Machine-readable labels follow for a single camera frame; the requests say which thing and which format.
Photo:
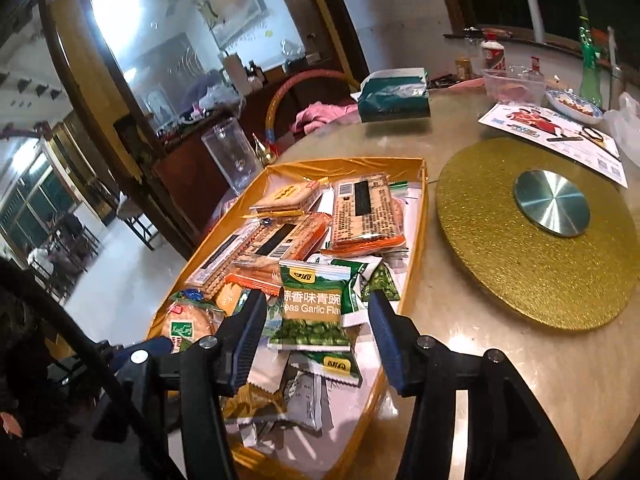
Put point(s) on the clear plastic cup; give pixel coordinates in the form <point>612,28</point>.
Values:
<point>230,155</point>

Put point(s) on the white paper roll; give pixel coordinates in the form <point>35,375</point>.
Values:
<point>535,20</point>

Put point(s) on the blue white patterned bowl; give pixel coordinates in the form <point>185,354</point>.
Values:
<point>575,105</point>

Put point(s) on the green-label round cracker pack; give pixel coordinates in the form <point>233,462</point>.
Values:
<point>192,325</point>

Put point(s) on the round-back wooden chair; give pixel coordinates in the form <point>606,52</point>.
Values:
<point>275,105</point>

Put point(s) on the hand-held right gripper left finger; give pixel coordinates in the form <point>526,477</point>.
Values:
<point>245,340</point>

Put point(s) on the small red-cap glass bottle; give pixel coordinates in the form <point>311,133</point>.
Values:
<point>536,67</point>

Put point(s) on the gold glitter turntable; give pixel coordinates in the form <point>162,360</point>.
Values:
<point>480,240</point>

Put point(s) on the framed wall painting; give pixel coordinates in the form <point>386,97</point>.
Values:
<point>235,2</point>

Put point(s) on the dark green tissue box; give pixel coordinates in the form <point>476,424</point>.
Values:
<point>395,97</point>

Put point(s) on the white blue cracker pack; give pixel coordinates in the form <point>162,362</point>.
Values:
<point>220,260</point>

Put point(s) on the pink cloth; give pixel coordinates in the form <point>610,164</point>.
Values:
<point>320,115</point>

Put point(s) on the gold-edged white tray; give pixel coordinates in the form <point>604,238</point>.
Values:
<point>415,220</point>

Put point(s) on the gold snack packet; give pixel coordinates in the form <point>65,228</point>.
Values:
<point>252,404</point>

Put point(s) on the small yellow jar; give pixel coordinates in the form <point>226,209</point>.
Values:
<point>463,69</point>

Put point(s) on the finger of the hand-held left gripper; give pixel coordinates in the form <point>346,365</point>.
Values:
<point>145,349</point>

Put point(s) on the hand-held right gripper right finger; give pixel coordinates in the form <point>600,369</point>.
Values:
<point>385,345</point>

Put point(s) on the grey white snack packet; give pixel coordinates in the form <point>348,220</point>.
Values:
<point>305,400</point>

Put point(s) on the printed paper leaflet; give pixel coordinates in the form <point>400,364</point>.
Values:
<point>545,130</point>

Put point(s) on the green plastic bottle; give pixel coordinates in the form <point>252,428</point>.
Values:
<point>590,70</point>

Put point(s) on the yellow cracker pack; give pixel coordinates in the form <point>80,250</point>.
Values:
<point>290,195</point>

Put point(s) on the orange long cracker pack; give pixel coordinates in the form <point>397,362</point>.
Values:
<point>287,237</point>
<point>367,210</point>

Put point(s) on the white plastic bag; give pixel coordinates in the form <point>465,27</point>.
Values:
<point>625,125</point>

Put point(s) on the clear plastic food container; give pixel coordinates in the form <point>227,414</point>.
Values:
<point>515,87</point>

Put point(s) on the green pea packet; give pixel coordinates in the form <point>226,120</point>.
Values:
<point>312,305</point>
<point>330,366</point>

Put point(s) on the dark wooden sideboard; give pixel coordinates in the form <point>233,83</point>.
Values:
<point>185,175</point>

